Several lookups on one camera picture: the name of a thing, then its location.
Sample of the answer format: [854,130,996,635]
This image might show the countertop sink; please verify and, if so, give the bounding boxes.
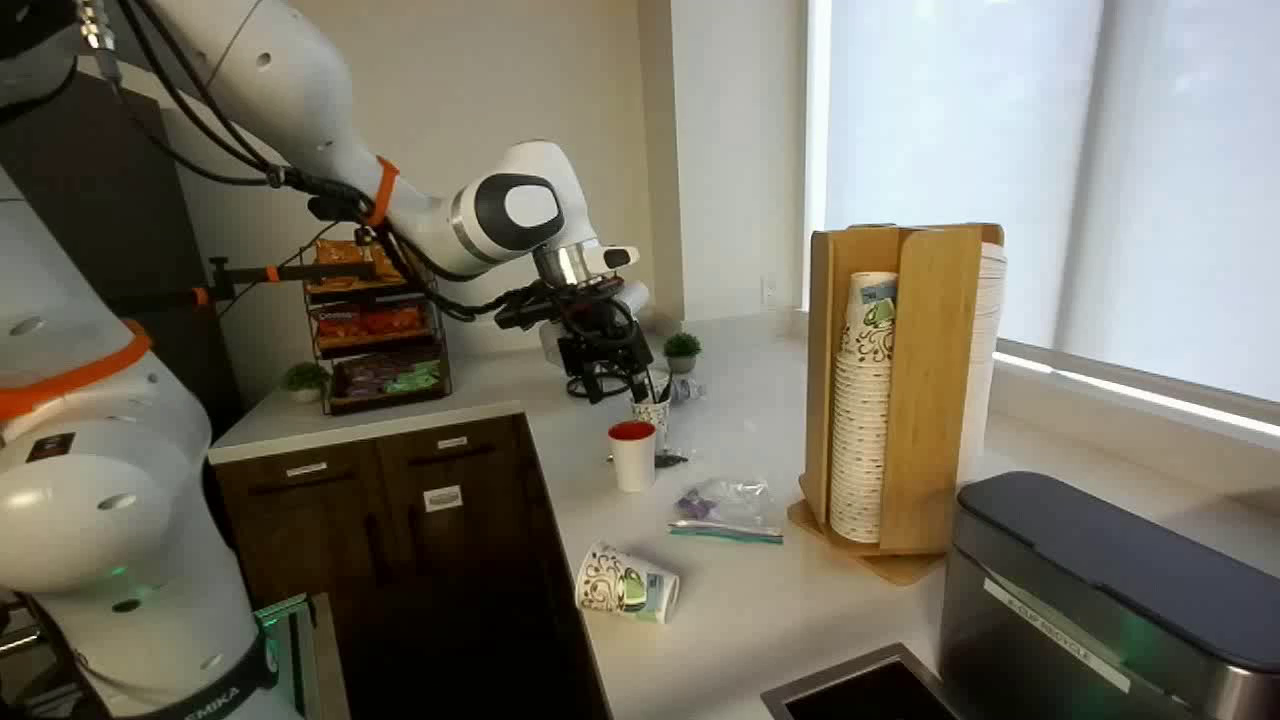
[766,643,965,720]

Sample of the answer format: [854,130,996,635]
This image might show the clear plastic bag packet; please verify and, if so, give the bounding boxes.
[670,480,784,545]

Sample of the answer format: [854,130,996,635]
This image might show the black steel trash bin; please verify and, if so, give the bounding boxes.
[939,470,1280,720]

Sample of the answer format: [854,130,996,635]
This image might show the dark wood cabinet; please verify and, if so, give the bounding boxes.
[213,416,611,720]

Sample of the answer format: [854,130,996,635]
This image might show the wooden snack rack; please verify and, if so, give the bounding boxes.
[303,240,452,416]

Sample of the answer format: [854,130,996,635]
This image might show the wooden cup dispenser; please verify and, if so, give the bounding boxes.
[799,224,1004,561]

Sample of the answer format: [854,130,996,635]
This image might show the stack of patterned paper cups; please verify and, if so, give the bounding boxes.
[831,271,895,545]

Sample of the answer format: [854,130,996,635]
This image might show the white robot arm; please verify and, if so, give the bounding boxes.
[0,0,624,720]

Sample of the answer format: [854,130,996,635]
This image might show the small green potted plant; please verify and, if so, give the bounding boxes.
[665,331,700,400]

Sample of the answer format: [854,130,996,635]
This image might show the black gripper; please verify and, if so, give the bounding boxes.
[496,279,651,405]

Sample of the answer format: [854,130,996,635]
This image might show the white mug red interior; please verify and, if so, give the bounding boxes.
[607,420,657,492]

